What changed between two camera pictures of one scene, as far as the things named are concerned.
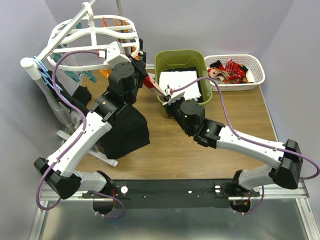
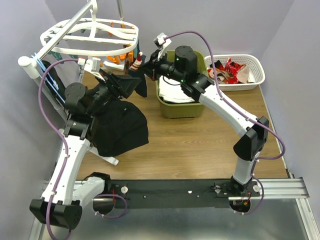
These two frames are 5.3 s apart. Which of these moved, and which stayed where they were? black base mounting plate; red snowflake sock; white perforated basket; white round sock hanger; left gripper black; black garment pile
Moved: red snowflake sock; white round sock hanger; left gripper black
Stayed: white perforated basket; black garment pile; black base mounting plate
